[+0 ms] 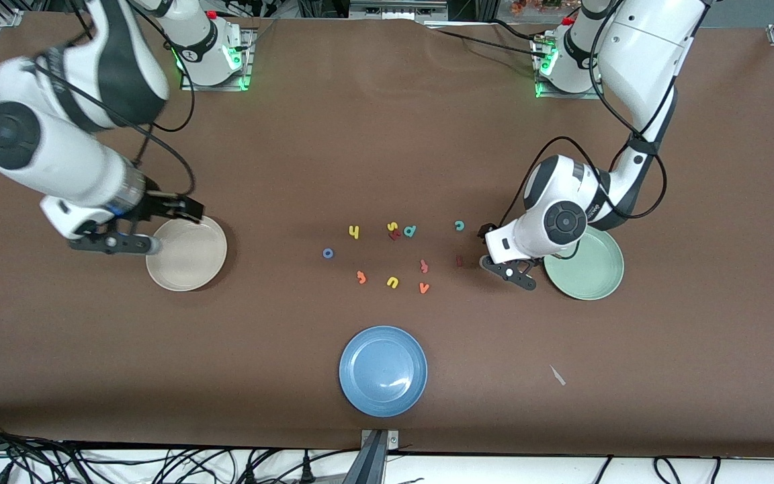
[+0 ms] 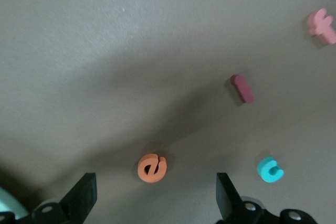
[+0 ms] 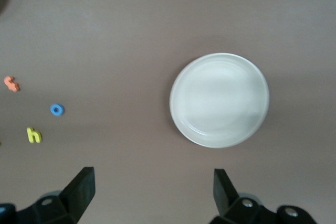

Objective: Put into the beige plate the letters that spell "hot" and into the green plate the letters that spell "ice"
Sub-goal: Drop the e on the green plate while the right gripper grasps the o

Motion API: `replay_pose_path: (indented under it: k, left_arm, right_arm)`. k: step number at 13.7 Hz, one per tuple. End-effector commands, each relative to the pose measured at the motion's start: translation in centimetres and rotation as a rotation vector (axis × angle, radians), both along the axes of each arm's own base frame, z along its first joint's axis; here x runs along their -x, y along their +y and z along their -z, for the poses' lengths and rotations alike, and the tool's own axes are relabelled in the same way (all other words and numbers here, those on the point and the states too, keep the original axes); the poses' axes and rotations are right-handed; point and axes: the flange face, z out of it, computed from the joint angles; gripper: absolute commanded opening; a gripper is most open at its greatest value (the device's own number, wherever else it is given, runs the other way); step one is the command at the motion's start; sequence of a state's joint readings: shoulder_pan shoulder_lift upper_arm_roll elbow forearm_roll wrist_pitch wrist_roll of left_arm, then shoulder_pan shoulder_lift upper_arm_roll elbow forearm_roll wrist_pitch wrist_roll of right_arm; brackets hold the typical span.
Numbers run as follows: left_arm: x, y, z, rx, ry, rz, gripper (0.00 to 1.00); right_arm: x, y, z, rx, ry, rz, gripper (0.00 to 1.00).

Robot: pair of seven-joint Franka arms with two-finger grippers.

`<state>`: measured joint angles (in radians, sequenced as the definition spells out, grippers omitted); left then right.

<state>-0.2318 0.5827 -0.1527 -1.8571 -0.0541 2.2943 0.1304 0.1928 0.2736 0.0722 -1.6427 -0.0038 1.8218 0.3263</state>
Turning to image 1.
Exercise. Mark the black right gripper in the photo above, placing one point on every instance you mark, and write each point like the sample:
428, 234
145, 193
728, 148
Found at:
158, 205

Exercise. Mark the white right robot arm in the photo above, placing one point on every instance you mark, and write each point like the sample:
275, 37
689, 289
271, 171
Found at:
58, 154

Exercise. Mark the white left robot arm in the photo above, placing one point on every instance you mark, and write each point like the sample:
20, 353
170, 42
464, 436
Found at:
635, 60

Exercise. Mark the beige round plate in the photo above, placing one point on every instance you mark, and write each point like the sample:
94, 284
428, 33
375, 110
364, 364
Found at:
189, 259

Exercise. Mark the green round plate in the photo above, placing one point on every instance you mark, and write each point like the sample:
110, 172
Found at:
595, 272

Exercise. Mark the white paper scrap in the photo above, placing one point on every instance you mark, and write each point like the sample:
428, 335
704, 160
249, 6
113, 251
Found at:
557, 375

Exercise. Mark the blue round plate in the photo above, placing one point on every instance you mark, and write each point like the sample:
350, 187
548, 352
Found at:
383, 371

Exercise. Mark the orange flower decoration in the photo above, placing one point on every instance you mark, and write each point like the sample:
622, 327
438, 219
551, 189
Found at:
535, 5

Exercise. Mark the grey power strip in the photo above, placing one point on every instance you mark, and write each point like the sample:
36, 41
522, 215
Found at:
394, 10

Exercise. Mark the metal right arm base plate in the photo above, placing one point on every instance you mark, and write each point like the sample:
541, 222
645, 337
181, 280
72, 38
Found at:
248, 67

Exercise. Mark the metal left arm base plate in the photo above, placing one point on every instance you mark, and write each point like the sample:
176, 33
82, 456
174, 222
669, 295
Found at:
562, 95

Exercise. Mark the grey metal camera bracket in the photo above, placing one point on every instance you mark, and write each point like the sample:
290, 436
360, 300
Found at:
377, 457

